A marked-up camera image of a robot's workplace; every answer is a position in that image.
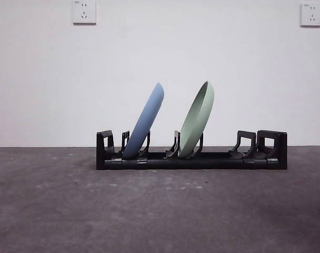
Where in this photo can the blue plate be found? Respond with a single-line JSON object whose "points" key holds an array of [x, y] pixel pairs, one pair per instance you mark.
{"points": [[146, 118]]}

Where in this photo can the pale green plate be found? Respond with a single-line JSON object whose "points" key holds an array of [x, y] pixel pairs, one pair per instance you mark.
{"points": [[196, 118]]}

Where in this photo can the black plate rack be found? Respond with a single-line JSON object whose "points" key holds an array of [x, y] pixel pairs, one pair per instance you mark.
{"points": [[215, 164]]}

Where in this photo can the white wall socket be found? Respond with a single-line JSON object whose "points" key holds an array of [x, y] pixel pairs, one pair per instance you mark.
{"points": [[311, 15], [83, 13]]}

